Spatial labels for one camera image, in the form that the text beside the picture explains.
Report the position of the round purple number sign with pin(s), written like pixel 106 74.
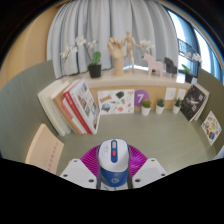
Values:
pixel 141 97

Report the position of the olive green desk partition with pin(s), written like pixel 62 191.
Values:
pixel 20 106
pixel 216 100

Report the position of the wooden artist mannequin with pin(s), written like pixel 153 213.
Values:
pixel 130 43

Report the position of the wooden hand model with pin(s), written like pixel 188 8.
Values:
pixel 117 53

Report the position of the red book with photo cover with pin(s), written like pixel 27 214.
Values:
pixel 88 103

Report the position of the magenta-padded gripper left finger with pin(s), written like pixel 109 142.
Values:
pixel 75 171

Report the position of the light wood ledge shelf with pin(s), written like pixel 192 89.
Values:
pixel 110 81

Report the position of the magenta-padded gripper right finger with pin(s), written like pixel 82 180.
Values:
pixel 151 171

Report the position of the dark grey horse figure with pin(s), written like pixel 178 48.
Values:
pixel 170 65

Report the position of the black book with red edge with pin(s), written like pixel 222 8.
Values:
pixel 192 101

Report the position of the pink horse figure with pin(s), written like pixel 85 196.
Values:
pixel 153 63

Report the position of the white orchid in black pot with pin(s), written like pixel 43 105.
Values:
pixel 146 44
pixel 189 77
pixel 94 70

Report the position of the white sheet with object stickers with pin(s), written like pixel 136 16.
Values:
pixel 115 101

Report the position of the grey curtain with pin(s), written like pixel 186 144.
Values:
pixel 100 20

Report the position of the thick white book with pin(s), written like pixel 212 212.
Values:
pixel 50 103

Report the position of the white wall socket plate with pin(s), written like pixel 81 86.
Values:
pixel 170 94
pixel 181 94

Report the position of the brown book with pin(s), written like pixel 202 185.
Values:
pixel 60 105

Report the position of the blue and white computer mouse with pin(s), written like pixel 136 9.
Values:
pixel 113 166

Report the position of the window with dark frame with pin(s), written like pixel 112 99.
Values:
pixel 205 46

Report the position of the white sheet with food stickers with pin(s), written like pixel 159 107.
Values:
pixel 211 128

